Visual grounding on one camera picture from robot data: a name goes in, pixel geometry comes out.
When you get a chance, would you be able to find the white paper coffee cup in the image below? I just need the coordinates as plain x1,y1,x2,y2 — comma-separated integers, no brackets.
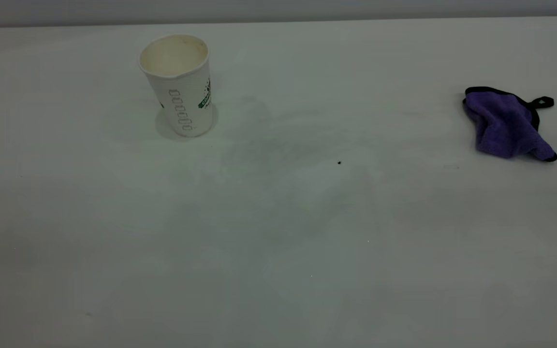
138,33,214,138

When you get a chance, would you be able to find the purple microfiber cloth black trim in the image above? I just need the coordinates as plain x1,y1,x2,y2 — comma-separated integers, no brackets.
462,86,557,162

